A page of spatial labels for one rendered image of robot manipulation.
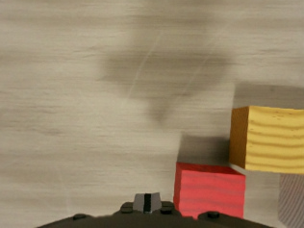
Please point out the wooden cube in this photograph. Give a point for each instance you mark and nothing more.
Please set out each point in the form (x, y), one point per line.
(267, 139)

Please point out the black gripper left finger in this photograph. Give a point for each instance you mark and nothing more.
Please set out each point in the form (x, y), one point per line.
(139, 206)

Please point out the red square block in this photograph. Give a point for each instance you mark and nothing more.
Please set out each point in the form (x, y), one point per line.
(202, 188)

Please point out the white wood-grain cube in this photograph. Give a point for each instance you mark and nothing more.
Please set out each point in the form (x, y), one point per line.
(291, 200)

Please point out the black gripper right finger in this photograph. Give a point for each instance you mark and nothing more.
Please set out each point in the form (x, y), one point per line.
(156, 206)

